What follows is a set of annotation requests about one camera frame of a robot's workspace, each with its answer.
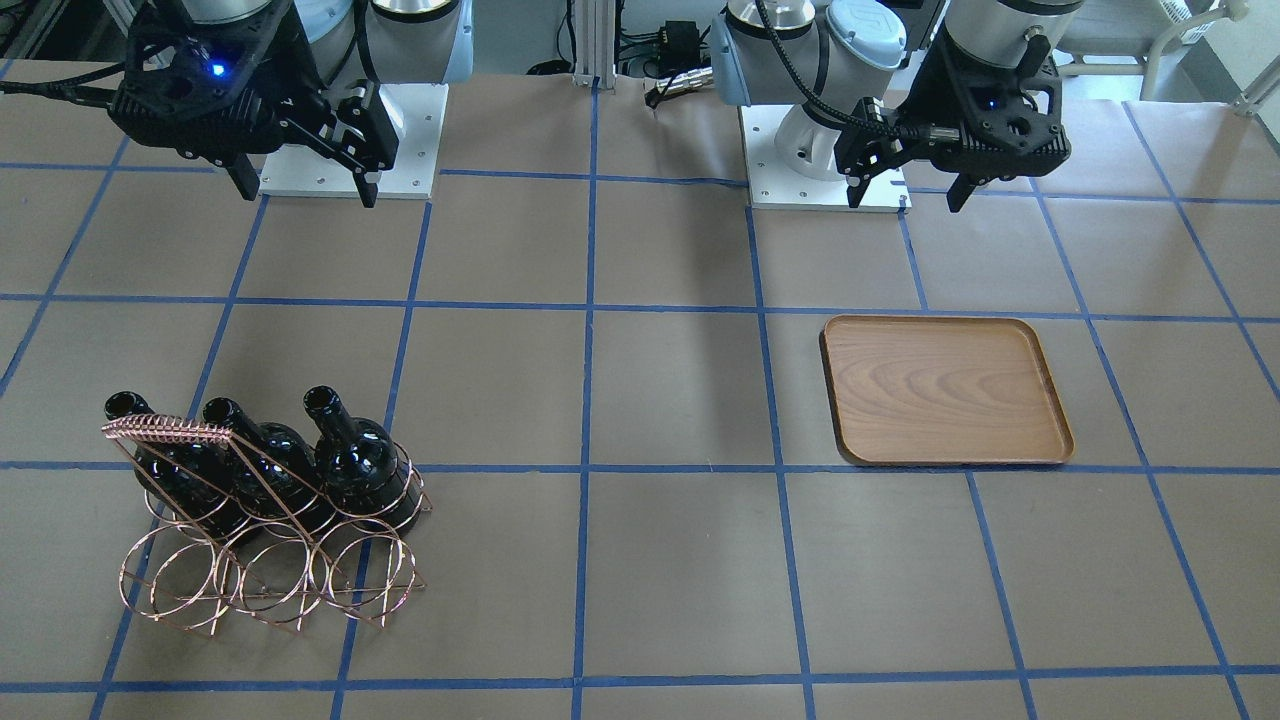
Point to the aluminium frame post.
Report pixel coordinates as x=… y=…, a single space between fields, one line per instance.
x=595 y=26

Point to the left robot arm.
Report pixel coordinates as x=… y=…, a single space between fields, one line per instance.
x=809 y=79

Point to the black wine bottle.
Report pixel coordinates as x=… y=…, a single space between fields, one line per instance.
x=195 y=480
x=273 y=469
x=359 y=466

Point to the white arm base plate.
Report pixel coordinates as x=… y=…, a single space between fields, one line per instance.
x=791 y=165
x=400 y=133

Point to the wooden tray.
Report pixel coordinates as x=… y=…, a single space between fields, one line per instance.
x=943 y=390

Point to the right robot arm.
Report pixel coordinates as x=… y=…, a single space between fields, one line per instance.
x=381 y=42

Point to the black power adapter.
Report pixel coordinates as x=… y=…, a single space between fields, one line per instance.
x=679 y=43

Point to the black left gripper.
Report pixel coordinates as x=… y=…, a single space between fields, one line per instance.
x=926 y=108

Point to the copper wire bottle basket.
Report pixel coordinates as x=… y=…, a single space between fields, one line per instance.
x=272 y=570

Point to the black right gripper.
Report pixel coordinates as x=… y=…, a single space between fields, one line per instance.
x=297 y=88

